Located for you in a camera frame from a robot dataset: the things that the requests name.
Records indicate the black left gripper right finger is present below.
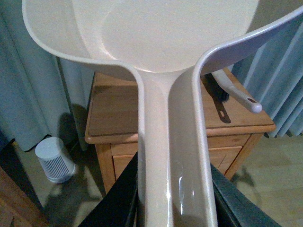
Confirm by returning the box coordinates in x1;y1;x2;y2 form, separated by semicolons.
211;165;280;227

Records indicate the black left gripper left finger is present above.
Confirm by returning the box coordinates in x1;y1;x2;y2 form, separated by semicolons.
79;154;138;227

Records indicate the beige plastic dustpan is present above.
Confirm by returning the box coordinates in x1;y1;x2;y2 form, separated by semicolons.
22;0;303;227

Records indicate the white cylindrical air purifier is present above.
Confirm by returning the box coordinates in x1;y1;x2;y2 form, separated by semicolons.
35;137;76;184

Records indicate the wooden nightstand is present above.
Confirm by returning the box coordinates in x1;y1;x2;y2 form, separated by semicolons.
85;73;276;191

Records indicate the beige hand brush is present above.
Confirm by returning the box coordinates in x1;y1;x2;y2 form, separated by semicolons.
205;70;263;114

